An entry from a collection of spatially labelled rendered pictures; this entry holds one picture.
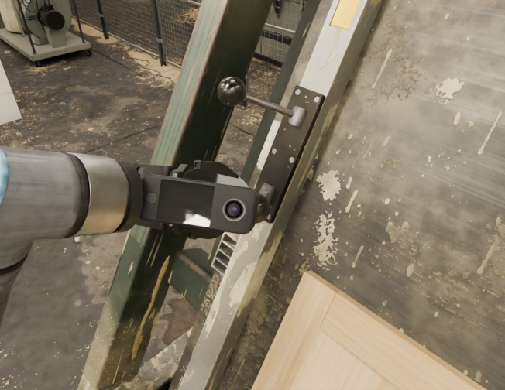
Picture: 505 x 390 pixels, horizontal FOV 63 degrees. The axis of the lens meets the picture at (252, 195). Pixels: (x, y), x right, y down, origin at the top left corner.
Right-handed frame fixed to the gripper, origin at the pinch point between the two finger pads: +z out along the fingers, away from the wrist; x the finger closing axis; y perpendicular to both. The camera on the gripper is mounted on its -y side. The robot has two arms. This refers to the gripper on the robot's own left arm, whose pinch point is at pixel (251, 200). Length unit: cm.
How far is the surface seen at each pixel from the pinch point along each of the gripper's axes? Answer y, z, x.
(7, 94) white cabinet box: 366, 114, -57
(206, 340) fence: 12.8, 7.9, 25.0
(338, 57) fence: -6.6, 7.9, -20.3
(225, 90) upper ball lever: 2.8, -3.9, -13.8
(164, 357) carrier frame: 45, 28, 45
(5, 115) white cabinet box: 373, 117, -38
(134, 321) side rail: 36.4, 11.2, 29.2
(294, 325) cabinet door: -2.7, 9.8, 18.3
